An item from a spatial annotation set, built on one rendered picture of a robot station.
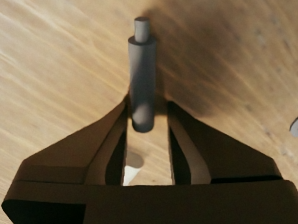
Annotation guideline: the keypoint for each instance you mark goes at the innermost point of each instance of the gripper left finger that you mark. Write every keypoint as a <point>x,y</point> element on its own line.
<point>86,154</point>

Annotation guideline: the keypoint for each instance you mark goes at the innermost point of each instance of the grey flat washer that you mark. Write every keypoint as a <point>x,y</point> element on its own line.
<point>294,127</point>

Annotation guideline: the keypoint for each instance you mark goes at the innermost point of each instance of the grey stepped cylinder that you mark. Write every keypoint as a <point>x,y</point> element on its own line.
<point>142,69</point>

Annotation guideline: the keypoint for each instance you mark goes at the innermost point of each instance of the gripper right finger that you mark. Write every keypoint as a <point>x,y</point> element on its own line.
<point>212,156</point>

